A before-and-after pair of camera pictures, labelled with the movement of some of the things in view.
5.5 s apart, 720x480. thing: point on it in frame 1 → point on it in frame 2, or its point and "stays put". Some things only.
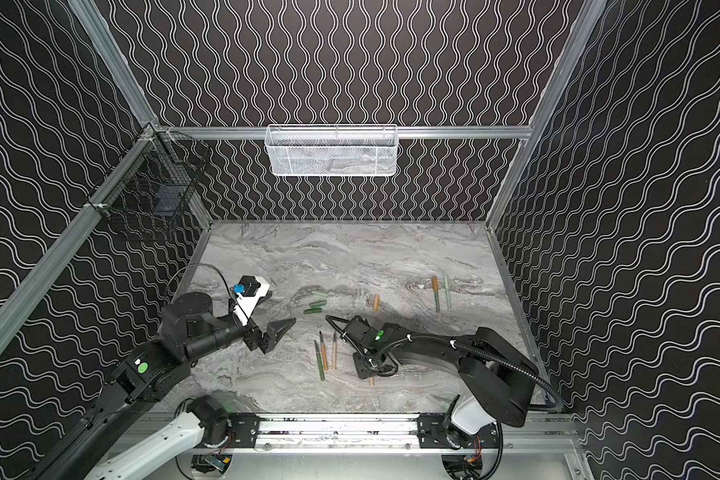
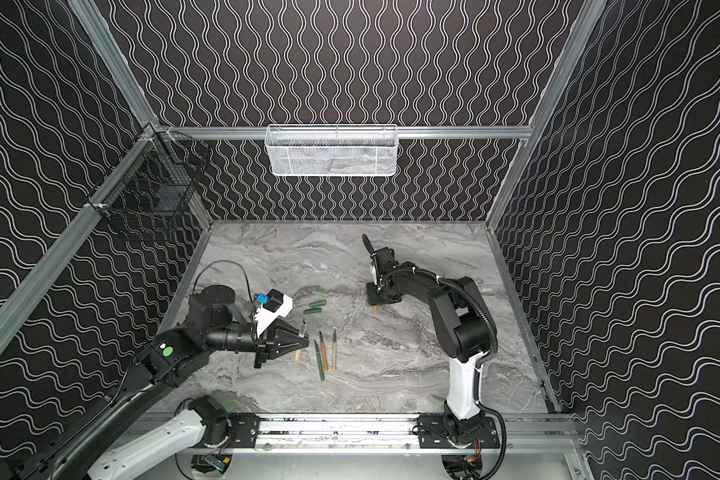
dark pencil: x=334 y=353 stays put
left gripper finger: x=275 y=330 → x=282 y=338
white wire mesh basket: x=332 y=150 stays put
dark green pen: x=319 y=361 stays put
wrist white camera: x=255 y=288 → x=276 y=304
